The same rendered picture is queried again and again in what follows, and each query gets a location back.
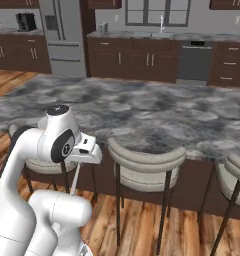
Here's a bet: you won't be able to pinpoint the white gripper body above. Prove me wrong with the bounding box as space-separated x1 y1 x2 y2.
64 143 103 165

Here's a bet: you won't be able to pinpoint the beige bar stool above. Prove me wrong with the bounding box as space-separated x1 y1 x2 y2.
106 136 187 256
7 123 99 204
209 153 240 256

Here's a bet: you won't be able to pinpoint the dark brown sink cupboards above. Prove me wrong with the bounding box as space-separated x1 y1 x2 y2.
86 35 182 85

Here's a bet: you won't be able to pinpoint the dark brown kitchen island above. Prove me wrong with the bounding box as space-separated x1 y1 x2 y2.
0 73 240 222

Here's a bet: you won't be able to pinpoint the stainless steel fridge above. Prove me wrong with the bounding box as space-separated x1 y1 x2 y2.
38 0 88 78

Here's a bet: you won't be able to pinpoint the dark brown base cupboards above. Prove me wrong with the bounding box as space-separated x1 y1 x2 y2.
0 32 53 75

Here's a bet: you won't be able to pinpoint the silver toaster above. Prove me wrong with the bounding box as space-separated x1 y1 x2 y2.
98 21 109 34

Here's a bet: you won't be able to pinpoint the grey sink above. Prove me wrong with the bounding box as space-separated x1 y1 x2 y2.
129 31 175 39

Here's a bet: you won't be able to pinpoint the grey dishwasher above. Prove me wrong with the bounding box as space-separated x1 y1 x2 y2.
176 40 215 86

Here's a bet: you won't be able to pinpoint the black coffee machine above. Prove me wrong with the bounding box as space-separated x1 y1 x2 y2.
15 12 38 33

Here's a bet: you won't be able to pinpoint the silver tap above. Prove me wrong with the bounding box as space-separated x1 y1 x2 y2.
159 13 167 34

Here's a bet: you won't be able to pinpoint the grey framed window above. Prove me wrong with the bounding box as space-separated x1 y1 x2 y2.
124 0 193 28

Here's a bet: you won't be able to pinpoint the dark brown drawer unit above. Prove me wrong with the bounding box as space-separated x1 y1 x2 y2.
207 41 240 90

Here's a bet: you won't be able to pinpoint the dark brown wall cupboard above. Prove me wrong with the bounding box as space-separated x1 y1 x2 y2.
87 0 123 10
208 0 240 11

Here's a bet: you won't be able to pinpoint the dark brown wall cupboards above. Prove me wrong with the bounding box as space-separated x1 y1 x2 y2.
0 0 40 10

